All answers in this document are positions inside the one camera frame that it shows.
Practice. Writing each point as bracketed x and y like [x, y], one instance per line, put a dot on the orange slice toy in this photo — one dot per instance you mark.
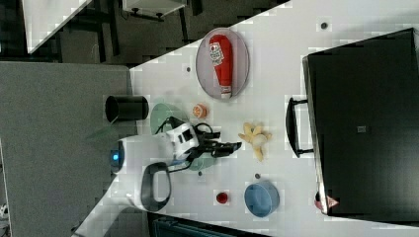
[200, 111]

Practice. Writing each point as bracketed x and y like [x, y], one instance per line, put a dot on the light green mug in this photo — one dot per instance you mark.
[203, 162]

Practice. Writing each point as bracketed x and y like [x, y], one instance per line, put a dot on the red ketchup bottle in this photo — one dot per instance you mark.
[221, 56]

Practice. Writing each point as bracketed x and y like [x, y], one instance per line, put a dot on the black toaster oven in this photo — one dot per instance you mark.
[362, 100]

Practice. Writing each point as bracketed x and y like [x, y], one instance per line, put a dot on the green oval perforated tray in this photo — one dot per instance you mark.
[161, 112]

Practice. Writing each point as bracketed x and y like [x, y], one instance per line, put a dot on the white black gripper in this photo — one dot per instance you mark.
[187, 146]

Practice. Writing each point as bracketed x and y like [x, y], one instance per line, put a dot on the peeled yellow toy banana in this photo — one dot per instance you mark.
[256, 137]

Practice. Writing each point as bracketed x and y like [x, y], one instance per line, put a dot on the blue bowl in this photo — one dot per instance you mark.
[261, 198]

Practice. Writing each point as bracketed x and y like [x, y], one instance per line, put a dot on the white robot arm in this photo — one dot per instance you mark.
[143, 165]

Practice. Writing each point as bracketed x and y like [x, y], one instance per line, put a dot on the white side table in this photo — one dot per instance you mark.
[43, 18]

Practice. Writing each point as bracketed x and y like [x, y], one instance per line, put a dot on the black oven door handle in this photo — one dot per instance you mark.
[291, 127]

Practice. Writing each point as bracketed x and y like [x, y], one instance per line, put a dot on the small red cup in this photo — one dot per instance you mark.
[222, 198]

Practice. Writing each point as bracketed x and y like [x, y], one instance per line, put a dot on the black cylindrical cup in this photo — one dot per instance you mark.
[126, 108]

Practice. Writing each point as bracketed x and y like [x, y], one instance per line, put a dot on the pink round plate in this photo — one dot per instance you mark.
[206, 73]

